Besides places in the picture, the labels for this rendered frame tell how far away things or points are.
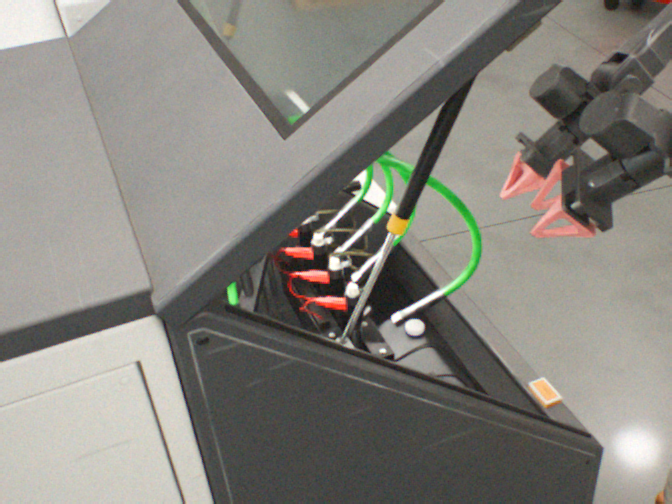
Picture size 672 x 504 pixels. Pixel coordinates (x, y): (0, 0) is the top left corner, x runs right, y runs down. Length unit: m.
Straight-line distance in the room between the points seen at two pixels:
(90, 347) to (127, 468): 0.17
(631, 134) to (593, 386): 1.81
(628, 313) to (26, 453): 2.44
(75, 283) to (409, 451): 0.49
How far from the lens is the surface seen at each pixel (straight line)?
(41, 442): 0.79
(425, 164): 0.75
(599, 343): 2.81
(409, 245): 1.60
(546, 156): 1.26
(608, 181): 0.97
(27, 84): 1.15
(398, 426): 0.94
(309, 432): 0.88
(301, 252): 1.39
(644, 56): 1.27
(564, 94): 1.22
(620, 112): 0.90
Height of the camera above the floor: 1.91
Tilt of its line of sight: 36 degrees down
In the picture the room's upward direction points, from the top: 5 degrees counter-clockwise
